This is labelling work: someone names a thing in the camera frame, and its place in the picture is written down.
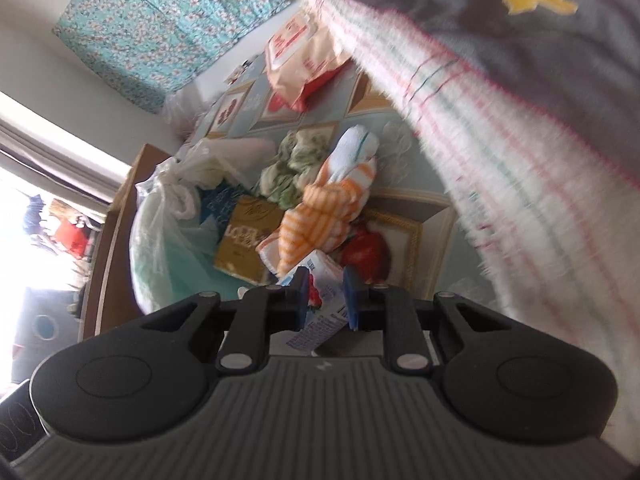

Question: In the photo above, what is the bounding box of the peach wet wipes pack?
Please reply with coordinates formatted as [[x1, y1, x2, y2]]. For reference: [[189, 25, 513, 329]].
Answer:
[[265, 11, 350, 112]]

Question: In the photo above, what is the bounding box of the teal floral wall cloth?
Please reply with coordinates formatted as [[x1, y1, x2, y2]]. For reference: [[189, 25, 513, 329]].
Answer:
[[52, 0, 291, 114]]

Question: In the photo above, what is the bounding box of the orange striped towel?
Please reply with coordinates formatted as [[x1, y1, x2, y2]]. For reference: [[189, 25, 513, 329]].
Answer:
[[256, 125, 378, 278]]

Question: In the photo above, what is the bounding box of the strawberry yogurt cup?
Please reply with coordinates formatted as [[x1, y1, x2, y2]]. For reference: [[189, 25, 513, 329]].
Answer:
[[273, 250, 347, 356]]

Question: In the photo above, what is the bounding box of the green floral cloth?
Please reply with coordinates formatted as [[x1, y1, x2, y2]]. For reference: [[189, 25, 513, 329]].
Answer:
[[256, 127, 334, 210]]

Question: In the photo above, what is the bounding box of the gold snack packet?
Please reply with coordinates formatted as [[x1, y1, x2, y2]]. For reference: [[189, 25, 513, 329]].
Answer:
[[214, 195, 283, 285]]

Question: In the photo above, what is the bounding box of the grey quilt with yellow patches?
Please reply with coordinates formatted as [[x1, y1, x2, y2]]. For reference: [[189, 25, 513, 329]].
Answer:
[[300, 0, 639, 458]]

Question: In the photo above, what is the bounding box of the brown cardboard box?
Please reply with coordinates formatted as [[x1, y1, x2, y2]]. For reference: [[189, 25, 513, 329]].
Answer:
[[78, 144, 169, 341]]

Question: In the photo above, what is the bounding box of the white plastic bag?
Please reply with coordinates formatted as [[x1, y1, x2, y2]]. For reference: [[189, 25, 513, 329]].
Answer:
[[128, 135, 278, 316]]

